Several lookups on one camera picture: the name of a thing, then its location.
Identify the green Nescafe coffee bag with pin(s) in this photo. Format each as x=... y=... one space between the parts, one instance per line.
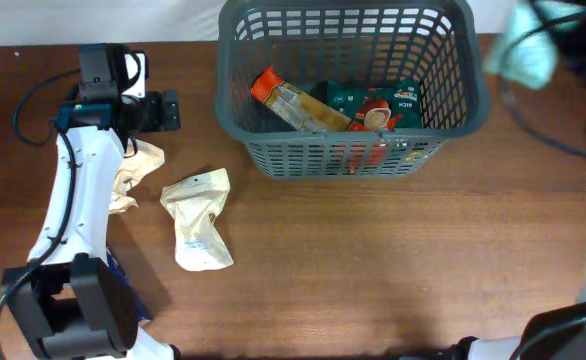
x=378 y=109

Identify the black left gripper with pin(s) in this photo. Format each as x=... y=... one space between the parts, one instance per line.
x=170 y=109

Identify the brown paper pouch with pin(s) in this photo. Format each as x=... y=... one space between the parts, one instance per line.
x=131 y=172

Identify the orange spaghetti pasta pack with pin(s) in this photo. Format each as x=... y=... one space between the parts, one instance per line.
x=303 y=107

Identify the grey plastic laundry basket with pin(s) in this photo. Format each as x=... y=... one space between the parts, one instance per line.
x=407 y=73

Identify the beige paper pouch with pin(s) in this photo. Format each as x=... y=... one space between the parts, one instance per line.
x=194 y=204

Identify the Kleenex tissue multipack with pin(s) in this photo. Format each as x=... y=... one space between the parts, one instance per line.
x=144 y=316

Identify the small pale green packet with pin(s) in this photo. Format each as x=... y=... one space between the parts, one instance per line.
x=533 y=62

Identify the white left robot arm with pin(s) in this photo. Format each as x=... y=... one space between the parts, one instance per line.
x=68 y=300

